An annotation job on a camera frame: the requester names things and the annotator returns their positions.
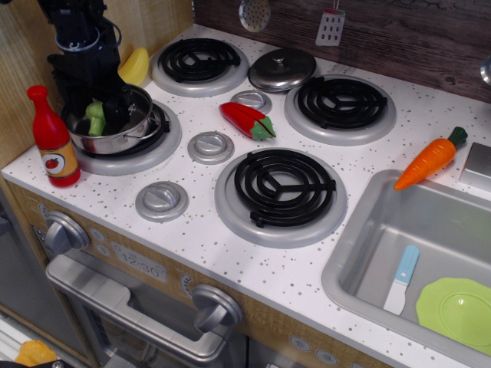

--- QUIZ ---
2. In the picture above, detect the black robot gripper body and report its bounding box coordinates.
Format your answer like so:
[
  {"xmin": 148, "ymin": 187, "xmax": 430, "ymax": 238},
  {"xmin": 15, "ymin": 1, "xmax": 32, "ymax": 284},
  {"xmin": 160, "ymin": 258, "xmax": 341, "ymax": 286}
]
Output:
[{"xmin": 48, "ymin": 26, "xmax": 131, "ymax": 102}]

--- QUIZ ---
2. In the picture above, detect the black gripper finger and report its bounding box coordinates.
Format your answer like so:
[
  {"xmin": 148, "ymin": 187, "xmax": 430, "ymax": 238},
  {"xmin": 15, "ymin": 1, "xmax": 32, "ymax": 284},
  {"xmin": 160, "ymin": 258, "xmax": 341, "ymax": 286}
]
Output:
[
  {"xmin": 55, "ymin": 71, "xmax": 94, "ymax": 118},
  {"xmin": 103, "ymin": 97, "xmax": 131, "ymax": 134}
]

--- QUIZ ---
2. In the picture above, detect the green toy broccoli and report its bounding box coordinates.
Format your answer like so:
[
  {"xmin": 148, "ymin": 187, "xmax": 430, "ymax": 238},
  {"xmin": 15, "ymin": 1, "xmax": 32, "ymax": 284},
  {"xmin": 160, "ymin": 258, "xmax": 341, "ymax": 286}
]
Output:
[{"xmin": 85, "ymin": 101, "xmax": 106, "ymax": 136}]

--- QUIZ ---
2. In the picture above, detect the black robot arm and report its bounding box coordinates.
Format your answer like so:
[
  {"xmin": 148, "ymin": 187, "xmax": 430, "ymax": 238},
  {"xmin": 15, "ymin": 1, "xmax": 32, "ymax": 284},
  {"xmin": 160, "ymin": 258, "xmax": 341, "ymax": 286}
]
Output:
[{"xmin": 38, "ymin": 1, "xmax": 131, "ymax": 134}]

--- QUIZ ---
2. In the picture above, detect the stainless steel pan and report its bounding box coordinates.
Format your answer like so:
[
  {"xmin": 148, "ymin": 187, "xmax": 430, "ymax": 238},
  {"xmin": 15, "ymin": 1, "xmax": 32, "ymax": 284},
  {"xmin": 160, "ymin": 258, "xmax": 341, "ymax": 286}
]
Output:
[{"xmin": 61, "ymin": 85, "xmax": 170, "ymax": 155}]

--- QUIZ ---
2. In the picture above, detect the yellow toy banana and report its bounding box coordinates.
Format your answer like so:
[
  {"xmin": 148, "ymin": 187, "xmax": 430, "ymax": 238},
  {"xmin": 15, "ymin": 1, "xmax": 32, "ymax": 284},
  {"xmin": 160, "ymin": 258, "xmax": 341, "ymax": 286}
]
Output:
[{"xmin": 118, "ymin": 48, "xmax": 150, "ymax": 86}]

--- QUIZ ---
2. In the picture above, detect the red toy ketchup bottle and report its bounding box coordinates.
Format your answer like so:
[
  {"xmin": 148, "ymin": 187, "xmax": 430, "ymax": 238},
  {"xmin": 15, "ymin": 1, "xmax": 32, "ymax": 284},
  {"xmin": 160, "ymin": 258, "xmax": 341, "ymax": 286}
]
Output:
[{"xmin": 27, "ymin": 85, "xmax": 81, "ymax": 188}]

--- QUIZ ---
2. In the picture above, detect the front left stove burner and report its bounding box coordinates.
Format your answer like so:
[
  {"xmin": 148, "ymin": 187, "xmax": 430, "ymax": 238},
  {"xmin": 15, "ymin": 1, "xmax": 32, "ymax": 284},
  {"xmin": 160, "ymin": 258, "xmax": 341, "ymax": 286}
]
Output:
[{"xmin": 75, "ymin": 100, "xmax": 182, "ymax": 176}]

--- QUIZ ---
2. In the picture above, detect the grey stovetop knob front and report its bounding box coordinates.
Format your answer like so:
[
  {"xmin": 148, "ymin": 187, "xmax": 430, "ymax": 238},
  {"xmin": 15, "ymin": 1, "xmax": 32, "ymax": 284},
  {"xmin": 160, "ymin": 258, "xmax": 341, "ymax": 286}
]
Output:
[{"xmin": 135, "ymin": 181, "xmax": 189, "ymax": 223}]

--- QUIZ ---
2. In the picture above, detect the grey stovetop knob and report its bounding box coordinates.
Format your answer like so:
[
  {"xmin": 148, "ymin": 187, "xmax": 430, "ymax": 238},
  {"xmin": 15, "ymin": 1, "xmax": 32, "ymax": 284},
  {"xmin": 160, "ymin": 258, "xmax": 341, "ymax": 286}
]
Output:
[
  {"xmin": 230, "ymin": 90, "xmax": 272, "ymax": 115},
  {"xmin": 135, "ymin": 181, "xmax": 189, "ymax": 223},
  {"xmin": 187, "ymin": 131, "xmax": 235, "ymax": 165}
]

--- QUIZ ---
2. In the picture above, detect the grey stovetop knob middle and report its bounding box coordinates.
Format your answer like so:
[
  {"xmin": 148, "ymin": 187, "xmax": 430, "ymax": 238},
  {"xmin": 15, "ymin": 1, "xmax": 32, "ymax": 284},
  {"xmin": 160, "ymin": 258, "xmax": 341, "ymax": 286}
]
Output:
[{"xmin": 187, "ymin": 131, "xmax": 235, "ymax": 165}]

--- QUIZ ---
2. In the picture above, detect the red toy chili pepper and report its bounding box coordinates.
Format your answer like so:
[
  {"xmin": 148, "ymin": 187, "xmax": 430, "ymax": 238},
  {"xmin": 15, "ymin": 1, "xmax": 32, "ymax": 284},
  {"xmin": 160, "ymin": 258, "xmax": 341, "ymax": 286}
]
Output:
[{"xmin": 219, "ymin": 102, "xmax": 276, "ymax": 141}]

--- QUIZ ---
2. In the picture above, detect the left oven dial knob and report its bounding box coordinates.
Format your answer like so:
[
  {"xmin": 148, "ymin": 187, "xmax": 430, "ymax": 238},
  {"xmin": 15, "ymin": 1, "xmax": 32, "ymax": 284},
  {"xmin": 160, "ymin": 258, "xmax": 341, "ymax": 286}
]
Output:
[{"xmin": 44, "ymin": 211, "xmax": 91, "ymax": 255}]

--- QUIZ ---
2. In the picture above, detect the oven dial knob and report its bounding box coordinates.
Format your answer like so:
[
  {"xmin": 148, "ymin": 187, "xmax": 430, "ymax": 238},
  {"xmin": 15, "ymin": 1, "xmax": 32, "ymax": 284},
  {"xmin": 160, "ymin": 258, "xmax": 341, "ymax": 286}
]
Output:
[
  {"xmin": 192, "ymin": 284, "xmax": 243, "ymax": 334},
  {"xmin": 44, "ymin": 211, "xmax": 91, "ymax": 255}
]

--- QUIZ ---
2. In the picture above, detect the grey stovetop knob back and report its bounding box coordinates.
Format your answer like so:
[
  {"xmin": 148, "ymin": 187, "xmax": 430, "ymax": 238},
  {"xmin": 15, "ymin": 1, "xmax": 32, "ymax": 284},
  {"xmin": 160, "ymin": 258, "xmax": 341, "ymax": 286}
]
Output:
[{"xmin": 230, "ymin": 90, "xmax": 272, "ymax": 115}]

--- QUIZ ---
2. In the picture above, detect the hanging perforated steel ladle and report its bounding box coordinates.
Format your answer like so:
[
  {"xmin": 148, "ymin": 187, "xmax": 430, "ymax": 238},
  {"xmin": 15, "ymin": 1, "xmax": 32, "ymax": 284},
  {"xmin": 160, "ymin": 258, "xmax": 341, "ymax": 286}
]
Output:
[{"xmin": 239, "ymin": 0, "xmax": 271, "ymax": 33}]

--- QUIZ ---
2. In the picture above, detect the steel pot lid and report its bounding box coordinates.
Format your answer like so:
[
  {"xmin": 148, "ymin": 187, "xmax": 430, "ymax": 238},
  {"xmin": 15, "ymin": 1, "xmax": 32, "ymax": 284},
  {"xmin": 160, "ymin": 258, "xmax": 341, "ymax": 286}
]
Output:
[{"xmin": 248, "ymin": 48, "xmax": 317, "ymax": 92}]

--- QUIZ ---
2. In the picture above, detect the front right stove burner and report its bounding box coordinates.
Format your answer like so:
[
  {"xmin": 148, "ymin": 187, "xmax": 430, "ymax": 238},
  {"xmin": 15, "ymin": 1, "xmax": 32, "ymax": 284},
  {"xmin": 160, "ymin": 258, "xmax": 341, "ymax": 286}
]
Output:
[{"xmin": 214, "ymin": 148, "xmax": 348, "ymax": 248}]

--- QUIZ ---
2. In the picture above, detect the right oven dial knob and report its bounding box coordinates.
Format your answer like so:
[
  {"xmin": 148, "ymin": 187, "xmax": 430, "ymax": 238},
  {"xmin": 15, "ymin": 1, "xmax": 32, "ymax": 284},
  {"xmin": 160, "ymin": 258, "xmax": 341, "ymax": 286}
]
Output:
[{"xmin": 192, "ymin": 284, "xmax": 243, "ymax": 334}]

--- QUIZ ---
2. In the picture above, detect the back right stove burner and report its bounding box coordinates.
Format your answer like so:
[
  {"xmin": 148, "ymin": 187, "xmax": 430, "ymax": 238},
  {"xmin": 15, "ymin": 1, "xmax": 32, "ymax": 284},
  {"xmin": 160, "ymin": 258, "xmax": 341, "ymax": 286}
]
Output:
[{"xmin": 284, "ymin": 74, "xmax": 397, "ymax": 146}]

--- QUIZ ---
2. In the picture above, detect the yellow object on floor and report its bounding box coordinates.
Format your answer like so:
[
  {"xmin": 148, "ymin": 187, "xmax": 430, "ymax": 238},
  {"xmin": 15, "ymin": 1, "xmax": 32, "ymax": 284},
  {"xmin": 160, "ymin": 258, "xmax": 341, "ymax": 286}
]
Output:
[{"xmin": 15, "ymin": 340, "xmax": 58, "ymax": 367}]

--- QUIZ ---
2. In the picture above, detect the silver sink basin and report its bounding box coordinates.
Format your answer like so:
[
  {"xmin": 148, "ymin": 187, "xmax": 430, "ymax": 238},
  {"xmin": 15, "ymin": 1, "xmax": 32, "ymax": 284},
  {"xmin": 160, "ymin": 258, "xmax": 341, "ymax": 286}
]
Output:
[{"xmin": 321, "ymin": 170, "xmax": 490, "ymax": 367}]

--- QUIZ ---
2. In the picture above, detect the orange toy carrot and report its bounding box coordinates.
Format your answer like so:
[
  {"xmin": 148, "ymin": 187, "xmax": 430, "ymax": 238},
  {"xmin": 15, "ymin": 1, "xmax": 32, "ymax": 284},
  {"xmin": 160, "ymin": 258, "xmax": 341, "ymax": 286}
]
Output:
[{"xmin": 394, "ymin": 126, "xmax": 468, "ymax": 191}]

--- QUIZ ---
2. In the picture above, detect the grey faucet base block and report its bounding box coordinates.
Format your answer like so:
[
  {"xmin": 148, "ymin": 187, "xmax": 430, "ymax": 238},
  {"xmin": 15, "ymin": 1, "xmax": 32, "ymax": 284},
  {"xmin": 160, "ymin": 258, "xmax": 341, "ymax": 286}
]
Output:
[{"xmin": 459, "ymin": 143, "xmax": 491, "ymax": 192}]

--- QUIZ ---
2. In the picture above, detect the steel utensil at right edge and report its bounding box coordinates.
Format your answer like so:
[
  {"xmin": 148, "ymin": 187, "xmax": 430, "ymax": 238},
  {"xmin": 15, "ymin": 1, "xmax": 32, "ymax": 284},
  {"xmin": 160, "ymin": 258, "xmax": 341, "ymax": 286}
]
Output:
[{"xmin": 479, "ymin": 56, "xmax": 491, "ymax": 85}]

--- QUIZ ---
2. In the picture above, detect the green toy plate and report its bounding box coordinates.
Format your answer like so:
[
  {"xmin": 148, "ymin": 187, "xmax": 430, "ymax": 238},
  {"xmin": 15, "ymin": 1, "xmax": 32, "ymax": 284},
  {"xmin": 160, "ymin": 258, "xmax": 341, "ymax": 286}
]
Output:
[{"xmin": 415, "ymin": 278, "xmax": 490, "ymax": 355}]

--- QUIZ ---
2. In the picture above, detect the silver oven door handle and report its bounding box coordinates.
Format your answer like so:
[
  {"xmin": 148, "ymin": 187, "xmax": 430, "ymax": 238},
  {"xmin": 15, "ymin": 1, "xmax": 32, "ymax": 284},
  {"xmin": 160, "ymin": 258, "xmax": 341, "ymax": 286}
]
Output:
[{"xmin": 46, "ymin": 255, "xmax": 226, "ymax": 366}]

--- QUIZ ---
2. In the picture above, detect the blue handled toy knife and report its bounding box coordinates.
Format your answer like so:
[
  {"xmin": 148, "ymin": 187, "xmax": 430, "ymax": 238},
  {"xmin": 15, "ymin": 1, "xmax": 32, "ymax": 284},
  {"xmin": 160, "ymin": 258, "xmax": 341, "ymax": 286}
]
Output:
[{"xmin": 383, "ymin": 245, "xmax": 420, "ymax": 315}]

